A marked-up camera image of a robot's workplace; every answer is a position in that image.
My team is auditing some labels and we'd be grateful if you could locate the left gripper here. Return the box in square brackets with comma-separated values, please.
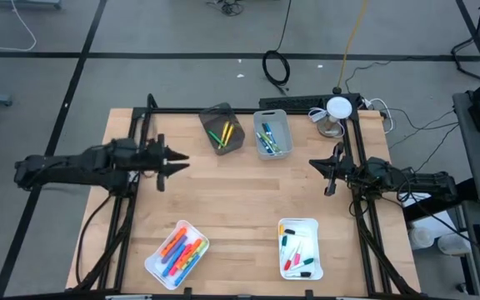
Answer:
[137, 133, 191, 193]

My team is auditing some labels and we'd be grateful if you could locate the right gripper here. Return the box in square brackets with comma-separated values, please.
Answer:
[308, 142, 358, 198]

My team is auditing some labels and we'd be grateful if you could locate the green slim highlighter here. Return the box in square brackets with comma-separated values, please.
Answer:
[207, 129, 227, 149]

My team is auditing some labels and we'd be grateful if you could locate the dark grey plastic bin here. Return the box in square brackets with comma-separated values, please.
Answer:
[197, 102, 247, 156]

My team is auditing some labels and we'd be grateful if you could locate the yellow slim highlighter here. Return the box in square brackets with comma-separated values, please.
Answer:
[224, 123, 236, 148]
[219, 121, 231, 146]

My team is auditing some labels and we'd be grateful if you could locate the light grey plastic bin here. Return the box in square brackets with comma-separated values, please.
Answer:
[252, 108, 294, 162]

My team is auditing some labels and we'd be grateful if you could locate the light green dry-erase marker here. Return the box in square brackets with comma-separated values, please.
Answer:
[256, 131, 281, 153]

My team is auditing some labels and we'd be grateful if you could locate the blue dry-erase marker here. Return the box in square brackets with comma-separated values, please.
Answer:
[262, 122, 276, 145]
[257, 135, 273, 156]

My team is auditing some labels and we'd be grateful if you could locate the orange highlighter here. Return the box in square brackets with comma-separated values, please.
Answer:
[160, 227, 188, 258]
[177, 237, 203, 270]

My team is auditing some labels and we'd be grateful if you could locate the white plastic bin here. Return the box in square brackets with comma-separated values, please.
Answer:
[277, 217, 324, 281]
[143, 219, 211, 291]

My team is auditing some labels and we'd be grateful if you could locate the purple highlighter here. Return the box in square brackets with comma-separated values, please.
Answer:
[161, 234, 188, 265]

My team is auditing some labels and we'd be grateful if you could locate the light green highlighter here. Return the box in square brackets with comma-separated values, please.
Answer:
[183, 241, 208, 270]

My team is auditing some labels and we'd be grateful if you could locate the pink highlighter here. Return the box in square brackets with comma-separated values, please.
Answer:
[168, 244, 193, 277]

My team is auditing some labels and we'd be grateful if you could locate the red cap marker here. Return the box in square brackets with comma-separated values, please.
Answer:
[283, 247, 298, 272]

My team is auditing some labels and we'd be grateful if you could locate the blue highlighter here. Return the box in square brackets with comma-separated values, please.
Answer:
[173, 253, 202, 288]
[162, 243, 187, 278]

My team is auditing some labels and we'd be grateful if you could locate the white round lamp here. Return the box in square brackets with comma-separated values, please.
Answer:
[317, 95, 355, 138]

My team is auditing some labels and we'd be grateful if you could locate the black power strip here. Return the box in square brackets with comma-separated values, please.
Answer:
[258, 93, 362, 110]

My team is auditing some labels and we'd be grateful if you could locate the white paper sheet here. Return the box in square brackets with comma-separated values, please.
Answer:
[398, 191, 460, 234]

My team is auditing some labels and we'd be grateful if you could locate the white roll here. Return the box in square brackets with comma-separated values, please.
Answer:
[408, 227, 435, 250]
[437, 232, 470, 256]

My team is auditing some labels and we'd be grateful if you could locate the black desk beam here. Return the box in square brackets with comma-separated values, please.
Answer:
[402, 177, 477, 223]

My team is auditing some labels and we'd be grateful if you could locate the black aluminium table frame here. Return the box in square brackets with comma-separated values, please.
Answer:
[65, 93, 423, 298]

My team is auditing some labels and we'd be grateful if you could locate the coiled white cable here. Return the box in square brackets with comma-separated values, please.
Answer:
[307, 106, 329, 123]

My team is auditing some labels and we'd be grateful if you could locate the white charger cable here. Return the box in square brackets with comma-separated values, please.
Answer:
[362, 97, 396, 135]

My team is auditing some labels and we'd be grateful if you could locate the black cable bundle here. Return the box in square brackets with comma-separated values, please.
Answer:
[350, 199, 418, 296]
[74, 193, 135, 292]

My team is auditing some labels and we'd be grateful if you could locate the black coiled floor cable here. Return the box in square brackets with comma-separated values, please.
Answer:
[262, 0, 293, 95]

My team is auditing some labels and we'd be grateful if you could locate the yellow cable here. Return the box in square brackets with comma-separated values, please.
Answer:
[336, 0, 368, 91]

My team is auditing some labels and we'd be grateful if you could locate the black cable tangle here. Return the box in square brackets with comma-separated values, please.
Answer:
[206, 0, 245, 18]

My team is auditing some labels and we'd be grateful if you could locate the white floor cable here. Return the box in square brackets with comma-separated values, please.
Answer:
[0, 0, 38, 53]

